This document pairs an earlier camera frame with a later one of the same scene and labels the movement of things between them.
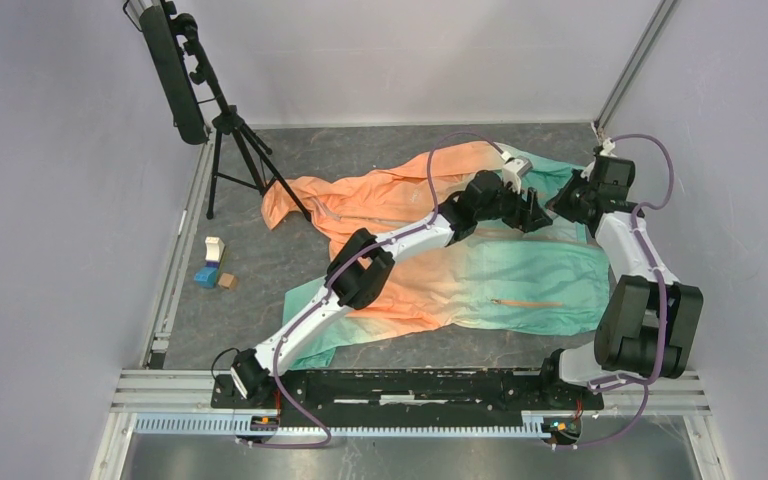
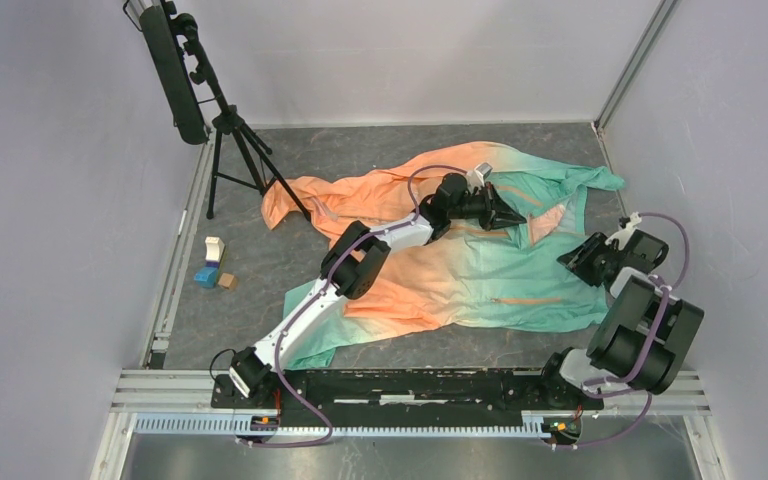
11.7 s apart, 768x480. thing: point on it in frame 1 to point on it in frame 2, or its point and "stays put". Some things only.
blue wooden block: [206, 278] stays put
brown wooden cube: [228, 281] stays put
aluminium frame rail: [158, 349] stays put
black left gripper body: [506, 206] to [480, 207]
